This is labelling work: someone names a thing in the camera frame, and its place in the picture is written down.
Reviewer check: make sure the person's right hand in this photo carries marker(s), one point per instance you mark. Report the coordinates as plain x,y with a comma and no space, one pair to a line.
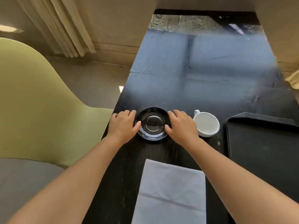
183,128

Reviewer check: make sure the person's left hand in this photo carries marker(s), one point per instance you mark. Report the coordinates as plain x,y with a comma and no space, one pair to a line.
121,127

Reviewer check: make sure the white ceramic cup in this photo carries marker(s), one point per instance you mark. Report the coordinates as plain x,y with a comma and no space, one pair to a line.
206,123

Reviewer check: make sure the black glossy saucer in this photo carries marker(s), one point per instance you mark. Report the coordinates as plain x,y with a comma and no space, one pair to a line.
153,124

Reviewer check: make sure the white cloth napkin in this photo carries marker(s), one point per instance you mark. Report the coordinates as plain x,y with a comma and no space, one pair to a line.
170,193

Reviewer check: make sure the black plastic tray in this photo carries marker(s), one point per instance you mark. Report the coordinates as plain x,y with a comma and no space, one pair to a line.
261,146

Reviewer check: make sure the person's right forearm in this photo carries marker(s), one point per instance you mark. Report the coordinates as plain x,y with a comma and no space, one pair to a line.
233,184

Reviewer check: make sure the person's left forearm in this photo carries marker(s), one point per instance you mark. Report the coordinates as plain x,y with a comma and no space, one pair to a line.
74,184

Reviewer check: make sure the pale green chair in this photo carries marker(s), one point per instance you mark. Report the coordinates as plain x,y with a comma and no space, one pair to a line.
37,109

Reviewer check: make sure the cream pleated curtain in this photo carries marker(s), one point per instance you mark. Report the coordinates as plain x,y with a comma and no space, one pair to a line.
293,79
63,23

